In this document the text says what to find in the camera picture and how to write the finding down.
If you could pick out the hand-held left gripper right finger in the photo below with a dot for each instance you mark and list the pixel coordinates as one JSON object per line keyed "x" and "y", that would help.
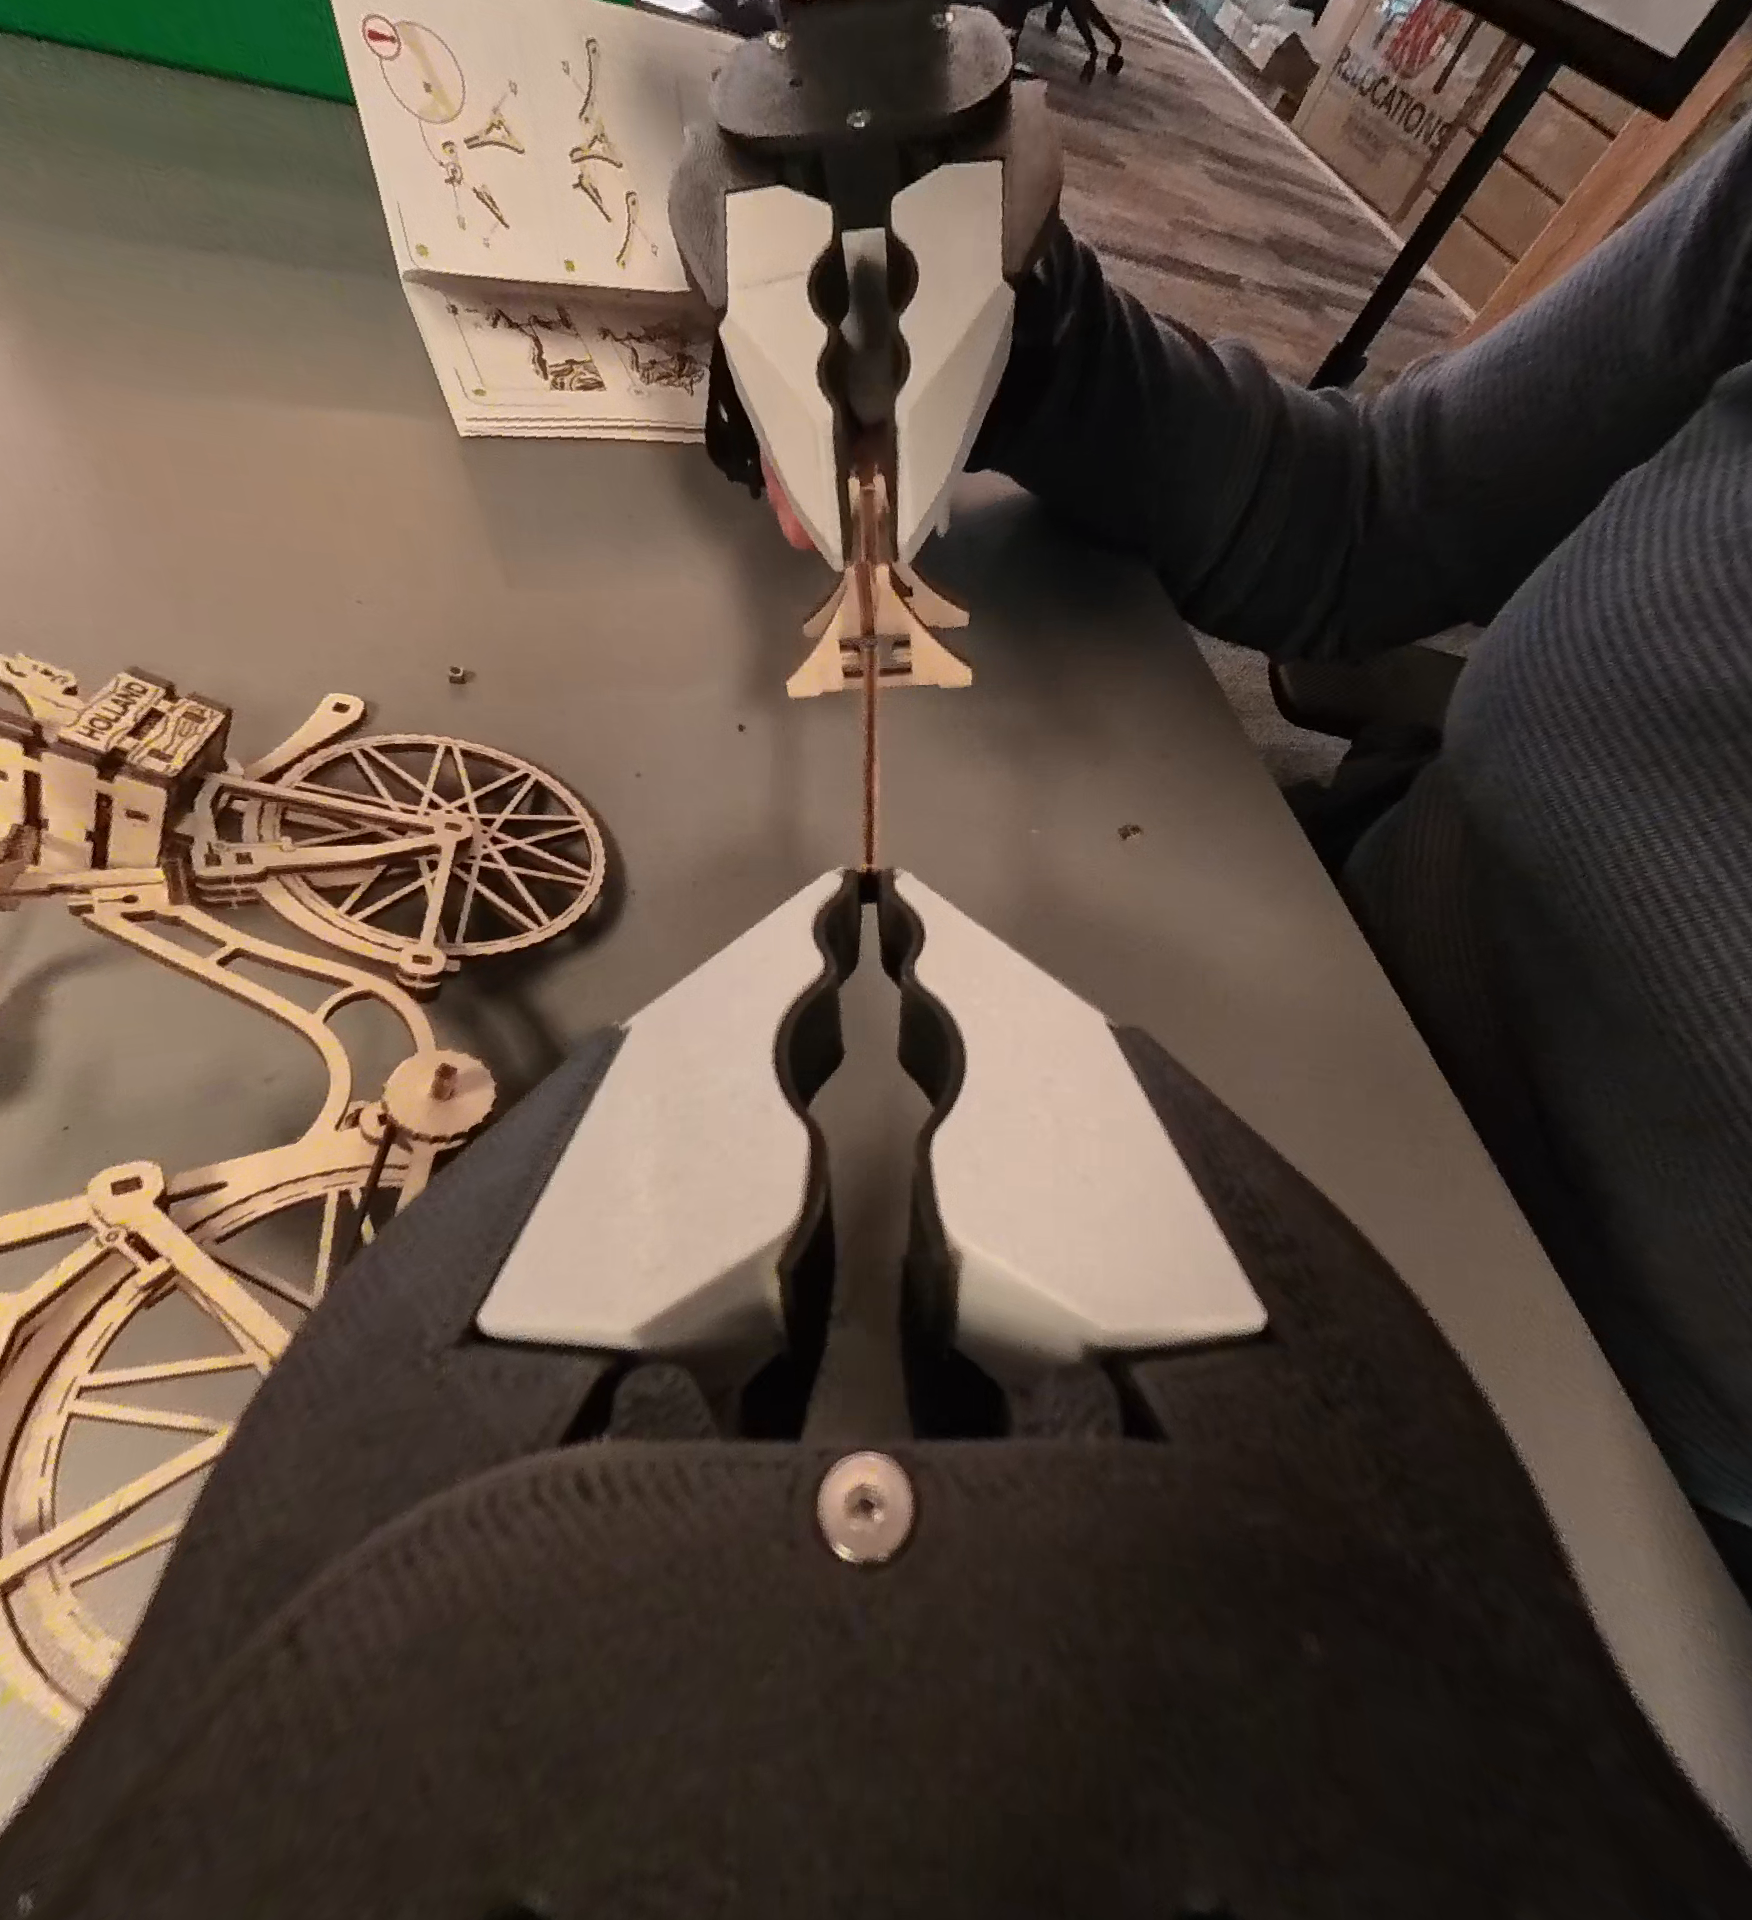
{"x": 1086, "y": 1200}

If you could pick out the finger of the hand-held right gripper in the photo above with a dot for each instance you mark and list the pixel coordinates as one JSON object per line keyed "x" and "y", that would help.
{"x": 957, "y": 345}
{"x": 771, "y": 345}

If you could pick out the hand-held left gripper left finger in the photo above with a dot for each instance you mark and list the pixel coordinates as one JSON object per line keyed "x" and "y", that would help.
{"x": 651, "y": 1200}

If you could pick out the wooden kickstand assembly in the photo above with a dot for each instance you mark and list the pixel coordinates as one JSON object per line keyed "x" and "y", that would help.
{"x": 831, "y": 652}

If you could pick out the thin wooden strip part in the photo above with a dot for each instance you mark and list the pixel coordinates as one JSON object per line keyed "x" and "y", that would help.
{"x": 870, "y": 781}

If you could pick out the person's right forearm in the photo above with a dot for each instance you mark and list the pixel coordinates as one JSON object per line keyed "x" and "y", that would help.
{"x": 1342, "y": 495}

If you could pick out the wooden bicycle model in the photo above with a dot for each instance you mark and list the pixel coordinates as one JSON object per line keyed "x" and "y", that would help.
{"x": 433, "y": 1105}

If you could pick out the person's right hand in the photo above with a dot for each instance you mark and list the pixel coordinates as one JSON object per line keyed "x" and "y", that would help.
{"x": 786, "y": 512}

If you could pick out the black office chair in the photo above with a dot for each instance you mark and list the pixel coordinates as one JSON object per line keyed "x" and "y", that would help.
{"x": 1094, "y": 37}

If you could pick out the paper instruction booklet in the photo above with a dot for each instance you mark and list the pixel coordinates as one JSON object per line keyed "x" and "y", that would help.
{"x": 516, "y": 151}

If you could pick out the printed cardboard box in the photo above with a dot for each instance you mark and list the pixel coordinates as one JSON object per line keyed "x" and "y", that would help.
{"x": 1379, "y": 119}

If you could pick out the black framed sign stand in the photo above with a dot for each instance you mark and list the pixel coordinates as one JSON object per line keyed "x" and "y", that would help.
{"x": 1435, "y": 228}

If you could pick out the black chair armrest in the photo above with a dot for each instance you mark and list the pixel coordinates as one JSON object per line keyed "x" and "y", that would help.
{"x": 1355, "y": 765}

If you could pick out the person's torso in grey sweater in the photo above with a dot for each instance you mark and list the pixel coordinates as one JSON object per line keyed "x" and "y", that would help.
{"x": 1642, "y": 976}

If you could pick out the wooden crate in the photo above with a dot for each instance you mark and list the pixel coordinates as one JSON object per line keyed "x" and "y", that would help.
{"x": 1566, "y": 196}

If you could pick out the green plastic crate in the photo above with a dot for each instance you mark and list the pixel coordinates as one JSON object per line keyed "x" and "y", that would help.
{"x": 141, "y": 37}

